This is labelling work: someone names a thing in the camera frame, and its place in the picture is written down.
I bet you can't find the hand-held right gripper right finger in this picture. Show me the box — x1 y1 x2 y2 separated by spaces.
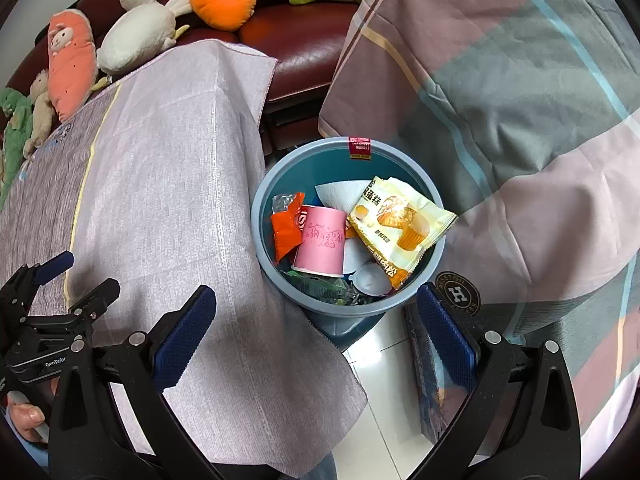
410 283 583 480

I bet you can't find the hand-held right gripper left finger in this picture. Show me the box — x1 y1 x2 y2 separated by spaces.
48 285 226 480

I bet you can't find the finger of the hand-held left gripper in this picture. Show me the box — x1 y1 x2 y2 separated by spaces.
0 251 76 311
65 277 122 322

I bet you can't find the yellow snack wrapper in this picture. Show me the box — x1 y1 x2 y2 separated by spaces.
346 176 458 291

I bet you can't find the blue round bin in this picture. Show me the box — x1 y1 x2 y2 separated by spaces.
250 136 447 352

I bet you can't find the green wrapper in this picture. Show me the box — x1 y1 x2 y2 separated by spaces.
280 270 361 308

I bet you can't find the orange snack wrapper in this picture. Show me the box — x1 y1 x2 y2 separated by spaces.
270 192 307 263

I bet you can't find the pink paper cup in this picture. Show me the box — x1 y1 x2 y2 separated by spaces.
291 205 348 278

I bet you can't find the white paper sheet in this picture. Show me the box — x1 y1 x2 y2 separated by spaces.
315 178 396 296

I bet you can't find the person's left hand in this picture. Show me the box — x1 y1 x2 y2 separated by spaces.
6 401 51 443

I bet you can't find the round black badge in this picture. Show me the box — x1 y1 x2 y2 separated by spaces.
434 271 481 317

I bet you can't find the colourful flat box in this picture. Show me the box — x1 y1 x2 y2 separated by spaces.
404 305 451 446

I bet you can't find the grey-pink tablecloth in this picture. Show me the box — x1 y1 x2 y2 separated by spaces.
0 37 371 478

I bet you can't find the green dinosaur plush toy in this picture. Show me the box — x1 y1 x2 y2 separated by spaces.
0 87 33 211

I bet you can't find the beige plush toy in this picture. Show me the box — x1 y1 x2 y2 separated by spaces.
22 71 57 161

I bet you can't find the pink carrot plush toy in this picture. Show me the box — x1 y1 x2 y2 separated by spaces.
47 8 99 123

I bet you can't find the white duck plush toy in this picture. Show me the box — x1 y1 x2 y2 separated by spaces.
95 0 198 77

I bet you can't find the plaid blanket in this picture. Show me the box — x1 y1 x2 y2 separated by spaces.
318 0 640 466

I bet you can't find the dark red leather sofa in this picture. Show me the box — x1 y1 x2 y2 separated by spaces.
5 0 361 153

